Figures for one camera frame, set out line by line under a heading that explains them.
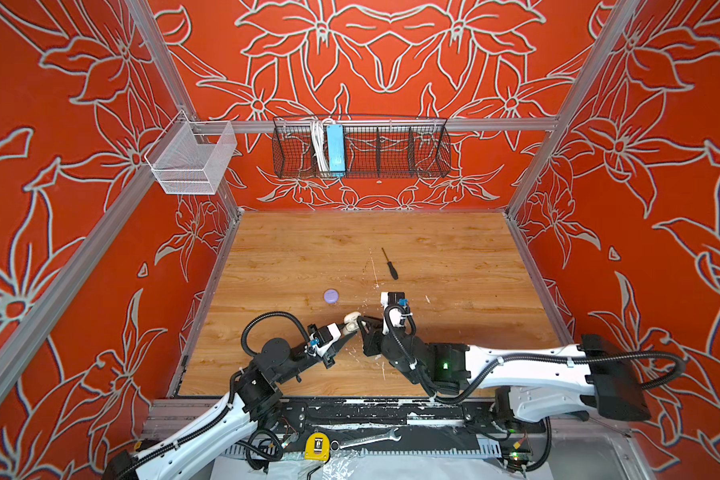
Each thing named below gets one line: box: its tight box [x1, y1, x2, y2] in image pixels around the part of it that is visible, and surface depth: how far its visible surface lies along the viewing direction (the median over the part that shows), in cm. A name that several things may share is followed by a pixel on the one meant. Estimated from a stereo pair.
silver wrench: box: [330, 427, 402, 451], surface depth 71 cm
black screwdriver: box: [381, 247, 399, 281], surface depth 103 cm
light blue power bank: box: [327, 124, 346, 177], surface depth 92 cm
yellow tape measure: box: [304, 432, 331, 462], surface depth 70 cm
